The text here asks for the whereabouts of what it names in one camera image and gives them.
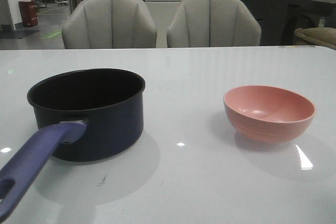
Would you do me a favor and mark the pink plastic bowl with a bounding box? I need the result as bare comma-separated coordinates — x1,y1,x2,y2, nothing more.
223,85,316,144

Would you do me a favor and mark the right beige upholstered chair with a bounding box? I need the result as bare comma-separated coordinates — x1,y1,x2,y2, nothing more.
166,0,261,48

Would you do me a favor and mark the beige upholstered chair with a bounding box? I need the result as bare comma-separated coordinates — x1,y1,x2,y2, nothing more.
166,0,261,48
61,0,157,49

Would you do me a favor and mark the left beige upholstered chair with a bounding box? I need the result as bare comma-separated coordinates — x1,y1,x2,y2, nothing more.
61,0,157,49

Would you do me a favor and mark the dark side table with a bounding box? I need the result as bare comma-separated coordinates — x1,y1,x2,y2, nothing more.
280,0,335,45

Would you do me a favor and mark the red trash bin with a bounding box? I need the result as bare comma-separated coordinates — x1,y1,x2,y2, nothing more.
18,1,38,27

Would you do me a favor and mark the tan cushion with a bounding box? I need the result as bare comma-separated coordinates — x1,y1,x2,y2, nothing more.
294,27,335,50

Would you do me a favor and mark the dark blue saucepan purple handle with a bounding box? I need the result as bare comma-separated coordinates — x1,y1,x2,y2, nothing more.
1,68,145,221

